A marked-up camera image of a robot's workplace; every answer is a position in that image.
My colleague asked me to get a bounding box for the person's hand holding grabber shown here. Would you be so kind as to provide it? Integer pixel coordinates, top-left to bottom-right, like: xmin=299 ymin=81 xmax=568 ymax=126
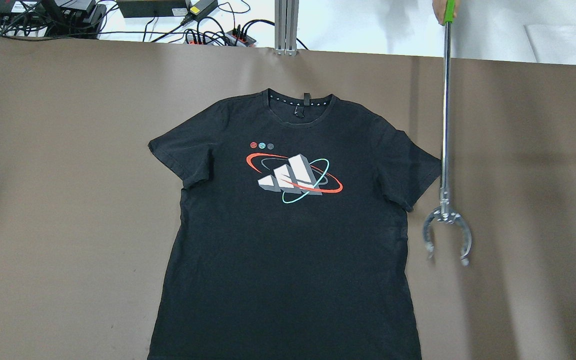
xmin=432 ymin=0 xmax=461 ymax=26

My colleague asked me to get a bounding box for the metal reacher grabber tool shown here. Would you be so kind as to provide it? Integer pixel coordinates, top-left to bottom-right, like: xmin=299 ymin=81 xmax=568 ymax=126
xmin=422 ymin=0 xmax=473 ymax=267

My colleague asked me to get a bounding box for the black graphic t-shirt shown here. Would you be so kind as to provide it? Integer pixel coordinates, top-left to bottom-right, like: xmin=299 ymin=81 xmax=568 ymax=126
xmin=147 ymin=89 xmax=441 ymax=360

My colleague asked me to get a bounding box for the grey orange USB hub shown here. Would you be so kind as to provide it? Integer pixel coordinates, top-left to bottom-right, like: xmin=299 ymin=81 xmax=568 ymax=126
xmin=182 ymin=28 xmax=257 ymax=47

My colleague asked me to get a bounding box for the black power adapter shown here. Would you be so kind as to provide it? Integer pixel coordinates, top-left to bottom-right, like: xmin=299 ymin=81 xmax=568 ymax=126
xmin=180 ymin=0 xmax=218 ymax=27

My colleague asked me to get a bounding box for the black equipment box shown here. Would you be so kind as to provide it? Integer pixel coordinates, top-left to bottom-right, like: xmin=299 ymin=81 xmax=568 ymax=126
xmin=116 ymin=0 xmax=191 ymax=19

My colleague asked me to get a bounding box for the aluminium frame post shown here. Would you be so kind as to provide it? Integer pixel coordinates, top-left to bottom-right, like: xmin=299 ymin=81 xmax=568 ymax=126
xmin=274 ymin=0 xmax=299 ymax=56

